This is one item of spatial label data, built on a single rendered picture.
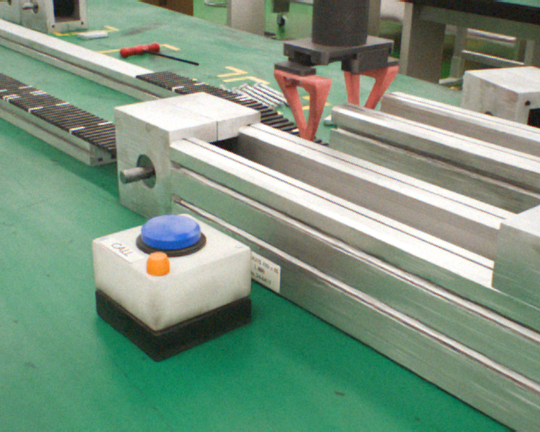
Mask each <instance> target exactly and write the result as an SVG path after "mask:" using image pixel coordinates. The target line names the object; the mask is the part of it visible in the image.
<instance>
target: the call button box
mask: <svg viewBox="0 0 540 432"><path fill-rule="evenodd" d="M180 216H186V217H189V218H191V219H193V220H194V221H195V222H197V223H198V224H199V225H200V228H201V236H200V239H199V240H198V241H197V242H196V243H194V244H192V245H190V246H189V247H187V248H182V249H156V248H152V247H150V246H147V244H145V243H144V242H142V240H141V227H142V225H140V226H137V228H134V229H130V230H126V231H121V232H118V233H114V234H111V235H109V236H105V237H99V238H96V239H94V240H93V266H94V278H95V285H96V286H97V288H98V289H97V290H96V291H95V298H96V310H97V314H98V315H99V316H100V317H101V318H102V319H105V320H106V321H107V322H109V323H110V324H111V325H112V326H114V328H116V329H117V330H118V332H120V333H122V334H123V335H124V336H125V337H127V338H128V339H129V340H131V341H132V342H133V343H134V344H136V345H138V346H139V347H140V348H141V349H142V350H143V351H144V352H146V354H148V355H149V356H150V357H151V358H153V359H154V360H157V361H159V360H162V359H164V358H167V357H170V356H173V355H175V354H178V353H179V352H182V351H183V350H185V349H188V348H190V347H193V346H195V345H198V344H200V343H203V342H206V341H208V340H210V339H214V338H216V337H218V335H220V334H222V333H227V332H229V331H231V330H233V329H236V328H238V327H242V326H244V325H247V324H249V323H250V321H251V299H250V297H248V295H249V294H250V292H251V251H250V248H249V247H247V245H245V244H244V243H241V242H238V241H237V240H235V239H233V238H232V237H229V236H227V235H226V234H224V233H222V232H220V231H217V230H215V229H214V228H212V226H210V225H208V224H206V223H204V222H201V221H200V220H198V219H196V218H194V217H192V216H190V215H188V214H180ZM156 252H161V253H164V254H166V255H167V256H168V258H169V260H170V262H171V271H170V272H169V273H168V274H166V275H163V276H152V275H149V274H147V272H146V260H147V258H148V256H149V255H150V254H152V253H156Z"/></svg>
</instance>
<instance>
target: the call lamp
mask: <svg viewBox="0 0 540 432"><path fill-rule="evenodd" d="M170 271H171V262H170V260H169V258H168V256H167V255H166V254H164V253H161V252H156V253H152V254H150V255H149V256H148V258H147V260H146V272H147V274H149V275H152V276H163V275H166V274H168V273H169V272H170Z"/></svg>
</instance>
